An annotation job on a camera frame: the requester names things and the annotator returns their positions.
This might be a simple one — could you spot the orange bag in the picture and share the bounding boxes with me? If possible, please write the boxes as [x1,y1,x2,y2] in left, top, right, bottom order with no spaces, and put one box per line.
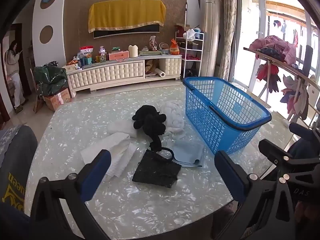
[170,39,181,55]

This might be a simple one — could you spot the mixed hanging clothes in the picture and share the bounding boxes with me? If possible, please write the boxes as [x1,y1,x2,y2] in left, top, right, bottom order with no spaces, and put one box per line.
[280,75,310,120]

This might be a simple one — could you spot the green plastic bag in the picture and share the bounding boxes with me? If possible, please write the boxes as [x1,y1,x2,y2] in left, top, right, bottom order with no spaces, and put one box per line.
[33,65,68,97]

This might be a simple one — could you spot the white plastic bag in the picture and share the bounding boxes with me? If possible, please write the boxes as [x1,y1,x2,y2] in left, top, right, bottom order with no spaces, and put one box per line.
[183,29,196,41]

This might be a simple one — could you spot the sliding glass door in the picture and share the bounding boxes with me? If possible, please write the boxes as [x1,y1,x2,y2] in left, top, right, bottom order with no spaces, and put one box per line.
[236,0,314,88]

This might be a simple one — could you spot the light blue cloth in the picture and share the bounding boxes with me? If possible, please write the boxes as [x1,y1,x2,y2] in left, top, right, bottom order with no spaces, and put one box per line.
[172,140,204,168]

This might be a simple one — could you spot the red and dark hanging clothes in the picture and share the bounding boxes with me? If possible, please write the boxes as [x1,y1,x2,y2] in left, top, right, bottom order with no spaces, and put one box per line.
[256,64,281,93]

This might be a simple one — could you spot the patterned curtain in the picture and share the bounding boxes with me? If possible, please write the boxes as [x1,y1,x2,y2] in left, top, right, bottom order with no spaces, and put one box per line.
[219,0,237,80]

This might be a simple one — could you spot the cream tufted TV cabinet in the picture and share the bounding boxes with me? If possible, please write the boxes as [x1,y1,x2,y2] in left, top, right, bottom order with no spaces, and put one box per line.
[66,54,183,92]

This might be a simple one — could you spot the wall television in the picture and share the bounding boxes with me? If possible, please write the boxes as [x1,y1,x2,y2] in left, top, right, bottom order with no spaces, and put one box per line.
[93,24,160,39]

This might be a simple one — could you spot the pink clothes pile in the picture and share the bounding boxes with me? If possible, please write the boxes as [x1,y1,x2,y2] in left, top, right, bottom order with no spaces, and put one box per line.
[249,35,297,63]

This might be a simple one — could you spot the cardboard box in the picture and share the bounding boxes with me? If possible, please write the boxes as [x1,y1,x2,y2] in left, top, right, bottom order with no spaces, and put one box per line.
[43,88,72,112]

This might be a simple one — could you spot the clothes drying rack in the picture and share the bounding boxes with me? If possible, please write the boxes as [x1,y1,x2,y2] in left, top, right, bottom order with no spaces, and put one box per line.
[244,46,320,128]

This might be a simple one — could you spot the white knitted garment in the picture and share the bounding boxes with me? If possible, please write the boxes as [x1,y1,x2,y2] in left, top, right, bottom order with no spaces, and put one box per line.
[160,100,187,136]

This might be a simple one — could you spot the cream pillar container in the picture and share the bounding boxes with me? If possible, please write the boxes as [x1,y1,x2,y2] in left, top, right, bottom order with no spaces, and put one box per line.
[128,44,139,58]

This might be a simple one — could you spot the standing air conditioner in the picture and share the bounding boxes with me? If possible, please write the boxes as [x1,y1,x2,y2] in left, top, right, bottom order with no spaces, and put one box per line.
[200,0,222,77]

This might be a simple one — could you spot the person's right hand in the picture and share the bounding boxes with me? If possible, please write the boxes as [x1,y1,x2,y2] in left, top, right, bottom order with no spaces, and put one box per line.
[296,202,320,233]

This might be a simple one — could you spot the black fuzzy garment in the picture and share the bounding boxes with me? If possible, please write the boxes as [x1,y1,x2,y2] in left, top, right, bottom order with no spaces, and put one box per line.
[132,105,167,152]

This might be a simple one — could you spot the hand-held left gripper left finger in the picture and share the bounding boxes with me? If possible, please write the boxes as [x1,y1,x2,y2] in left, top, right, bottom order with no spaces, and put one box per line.
[30,149,112,240]

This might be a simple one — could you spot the white towel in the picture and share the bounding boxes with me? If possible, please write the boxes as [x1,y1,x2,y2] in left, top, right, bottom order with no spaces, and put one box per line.
[80,133,137,178]

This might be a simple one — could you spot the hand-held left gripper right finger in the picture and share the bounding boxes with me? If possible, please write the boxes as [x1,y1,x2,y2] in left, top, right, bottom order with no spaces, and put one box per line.
[214,151,297,240]

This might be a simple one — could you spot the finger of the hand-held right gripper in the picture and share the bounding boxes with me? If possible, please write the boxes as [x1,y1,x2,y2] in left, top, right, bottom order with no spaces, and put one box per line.
[289,122,320,147]
[259,139,320,177]

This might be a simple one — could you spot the blue plastic basket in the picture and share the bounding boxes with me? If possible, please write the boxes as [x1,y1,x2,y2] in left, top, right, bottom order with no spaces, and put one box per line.
[182,76,272,155]

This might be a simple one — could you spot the pink box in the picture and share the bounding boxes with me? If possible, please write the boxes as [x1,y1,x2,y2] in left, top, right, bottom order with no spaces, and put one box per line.
[109,51,130,61]

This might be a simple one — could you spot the white wire shelf rack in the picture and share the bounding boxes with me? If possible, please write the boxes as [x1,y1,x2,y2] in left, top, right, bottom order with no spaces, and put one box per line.
[175,29,204,78]

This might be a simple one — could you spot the yellow cloth cover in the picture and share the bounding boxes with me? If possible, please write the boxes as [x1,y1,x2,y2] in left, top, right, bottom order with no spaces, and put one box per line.
[88,1,167,33]

